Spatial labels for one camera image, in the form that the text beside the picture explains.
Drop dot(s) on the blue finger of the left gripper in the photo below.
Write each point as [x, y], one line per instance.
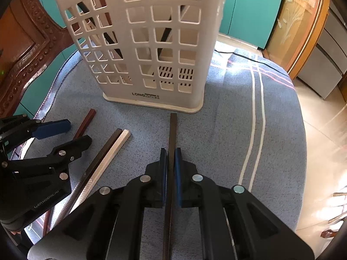
[50, 129]
[70, 151]

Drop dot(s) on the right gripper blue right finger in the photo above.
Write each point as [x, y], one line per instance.
[178, 174]

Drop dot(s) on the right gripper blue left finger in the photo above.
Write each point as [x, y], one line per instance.
[163, 162]

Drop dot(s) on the black textured chopstick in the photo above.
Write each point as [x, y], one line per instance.
[169, 187]

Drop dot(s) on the dark brown chopstick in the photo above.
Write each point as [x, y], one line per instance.
[89, 172]

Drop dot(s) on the white chopstick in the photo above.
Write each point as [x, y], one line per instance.
[98, 172]

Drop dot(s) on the blue striped cloth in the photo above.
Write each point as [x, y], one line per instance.
[243, 170]

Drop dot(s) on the carved wooden chair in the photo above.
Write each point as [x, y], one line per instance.
[30, 41]

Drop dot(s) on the white plastic utensil basket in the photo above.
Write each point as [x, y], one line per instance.
[138, 78]

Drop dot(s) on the grey refrigerator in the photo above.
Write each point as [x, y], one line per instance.
[326, 65]

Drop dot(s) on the wooden glass sliding door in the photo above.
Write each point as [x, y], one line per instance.
[296, 31]

